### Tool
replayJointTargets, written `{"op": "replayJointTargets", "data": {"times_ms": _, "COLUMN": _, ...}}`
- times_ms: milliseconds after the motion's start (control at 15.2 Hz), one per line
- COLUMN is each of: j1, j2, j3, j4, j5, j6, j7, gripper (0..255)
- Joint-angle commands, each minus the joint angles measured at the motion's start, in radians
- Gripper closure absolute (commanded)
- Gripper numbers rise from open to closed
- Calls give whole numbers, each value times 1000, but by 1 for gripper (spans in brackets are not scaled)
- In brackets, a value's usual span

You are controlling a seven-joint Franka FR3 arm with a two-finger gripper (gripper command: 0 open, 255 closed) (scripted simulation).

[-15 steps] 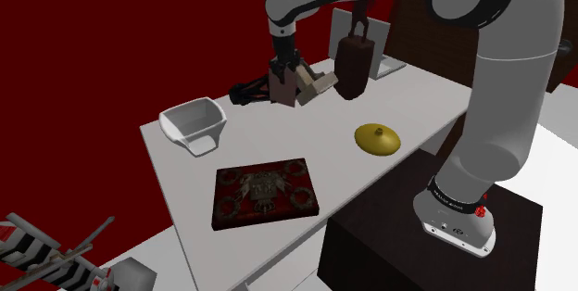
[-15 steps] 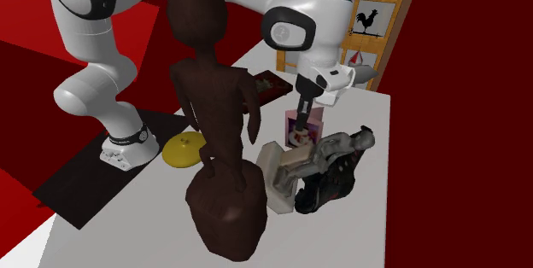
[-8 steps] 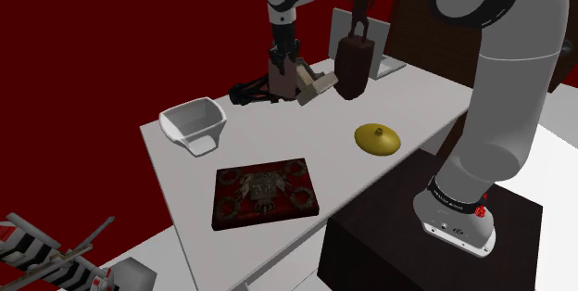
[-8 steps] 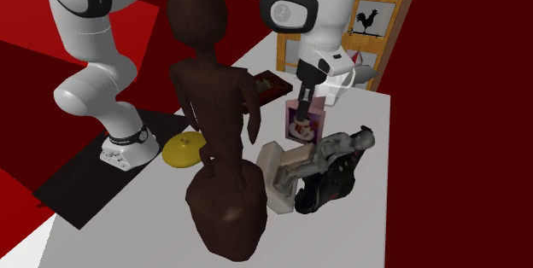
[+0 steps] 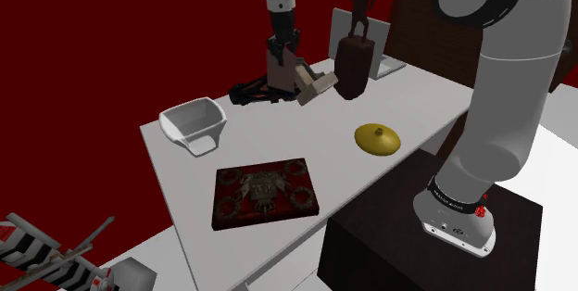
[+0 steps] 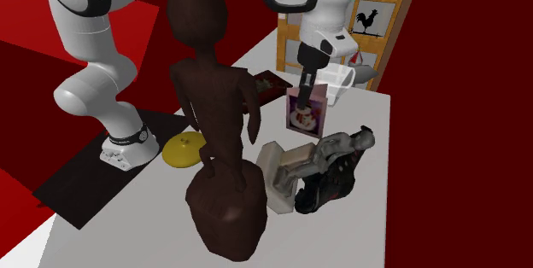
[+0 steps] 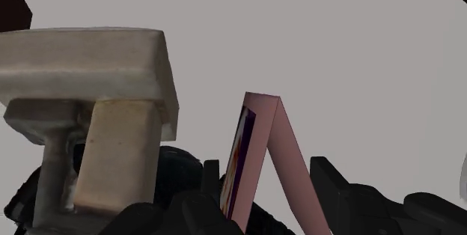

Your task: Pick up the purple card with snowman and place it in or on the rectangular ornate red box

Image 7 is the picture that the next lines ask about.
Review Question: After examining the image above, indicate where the pink folding picture frame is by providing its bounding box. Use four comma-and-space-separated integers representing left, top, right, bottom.
219, 91, 333, 235

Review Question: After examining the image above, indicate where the black rounded object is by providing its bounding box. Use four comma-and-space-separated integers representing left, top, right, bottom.
2, 145, 204, 228

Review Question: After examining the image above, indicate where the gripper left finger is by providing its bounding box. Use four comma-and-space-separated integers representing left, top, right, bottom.
98, 159, 245, 235

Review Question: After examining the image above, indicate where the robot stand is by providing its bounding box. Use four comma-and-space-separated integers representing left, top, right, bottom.
0, 0, 34, 34

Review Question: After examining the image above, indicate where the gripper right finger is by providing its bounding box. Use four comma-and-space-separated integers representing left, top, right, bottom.
309, 156, 467, 235

